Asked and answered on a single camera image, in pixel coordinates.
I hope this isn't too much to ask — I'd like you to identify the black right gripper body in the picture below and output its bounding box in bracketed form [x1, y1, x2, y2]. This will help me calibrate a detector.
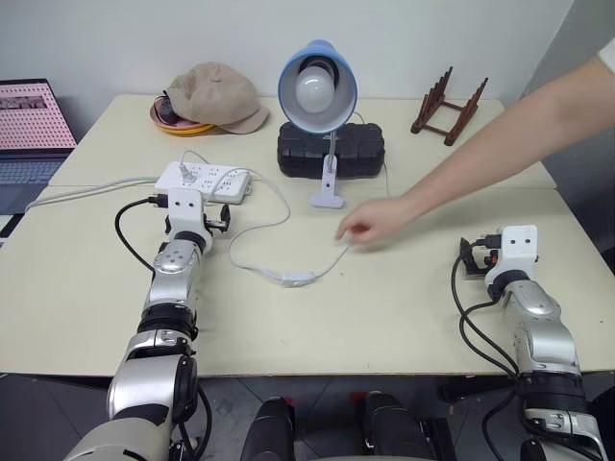
[462, 248, 500, 279]

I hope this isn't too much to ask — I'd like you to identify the white lamp cord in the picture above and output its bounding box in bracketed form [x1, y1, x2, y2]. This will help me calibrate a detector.
[178, 110, 393, 289]

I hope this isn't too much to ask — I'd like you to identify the blue clip desk lamp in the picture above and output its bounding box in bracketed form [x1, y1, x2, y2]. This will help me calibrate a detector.
[277, 38, 359, 210]

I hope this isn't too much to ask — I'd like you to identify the person's bare hand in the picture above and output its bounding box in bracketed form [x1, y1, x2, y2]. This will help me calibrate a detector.
[333, 195, 419, 252]

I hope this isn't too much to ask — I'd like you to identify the white power strip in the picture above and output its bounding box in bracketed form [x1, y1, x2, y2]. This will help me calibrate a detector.
[154, 160, 254, 206]

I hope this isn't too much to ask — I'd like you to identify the orange plate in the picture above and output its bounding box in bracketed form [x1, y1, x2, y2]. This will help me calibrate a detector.
[156, 120, 217, 137]

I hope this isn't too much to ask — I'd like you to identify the beige cap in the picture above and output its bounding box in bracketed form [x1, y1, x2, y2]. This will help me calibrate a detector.
[165, 61, 271, 135]

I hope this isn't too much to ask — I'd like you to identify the brown wooden rack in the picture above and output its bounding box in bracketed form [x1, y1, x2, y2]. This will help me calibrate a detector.
[409, 65, 490, 147]

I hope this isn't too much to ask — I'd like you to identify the black plastic case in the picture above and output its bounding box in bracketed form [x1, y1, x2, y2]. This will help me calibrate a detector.
[276, 121, 388, 180]

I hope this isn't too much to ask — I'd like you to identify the dark rounded shape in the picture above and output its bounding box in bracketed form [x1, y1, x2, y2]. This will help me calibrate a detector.
[238, 396, 297, 461]
[360, 390, 436, 461]

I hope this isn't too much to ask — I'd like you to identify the grey laptop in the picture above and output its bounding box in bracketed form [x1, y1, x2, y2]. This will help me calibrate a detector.
[0, 78, 79, 215]

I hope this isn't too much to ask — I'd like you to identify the white shirt sleeve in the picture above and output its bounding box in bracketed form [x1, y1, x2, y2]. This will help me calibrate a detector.
[597, 39, 615, 74]

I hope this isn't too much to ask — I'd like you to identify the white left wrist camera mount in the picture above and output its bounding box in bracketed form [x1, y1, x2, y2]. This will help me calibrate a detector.
[164, 187, 213, 241]

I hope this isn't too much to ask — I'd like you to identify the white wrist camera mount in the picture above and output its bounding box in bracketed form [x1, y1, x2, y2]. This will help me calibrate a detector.
[496, 224, 539, 280]
[164, 187, 213, 241]

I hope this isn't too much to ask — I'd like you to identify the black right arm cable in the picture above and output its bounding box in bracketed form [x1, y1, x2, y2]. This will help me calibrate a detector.
[450, 233, 528, 461]

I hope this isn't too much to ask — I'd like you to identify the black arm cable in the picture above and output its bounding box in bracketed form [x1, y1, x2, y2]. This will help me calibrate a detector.
[450, 233, 528, 461]
[113, 193, 170, 276]

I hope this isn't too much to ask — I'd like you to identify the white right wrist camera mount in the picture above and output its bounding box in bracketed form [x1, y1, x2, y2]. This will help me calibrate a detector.
[496, 224, 539, 280]

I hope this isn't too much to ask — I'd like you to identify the white inline cord switch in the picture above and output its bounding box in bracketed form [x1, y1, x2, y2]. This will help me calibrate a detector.
[280, 270, 317, 290]

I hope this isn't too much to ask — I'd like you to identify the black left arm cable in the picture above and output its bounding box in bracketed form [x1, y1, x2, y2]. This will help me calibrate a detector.
[113, 193, 170, 276]

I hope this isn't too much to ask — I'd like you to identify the white power strip cord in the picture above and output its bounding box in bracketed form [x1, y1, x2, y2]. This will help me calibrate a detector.
[24, 176, 160, 211]

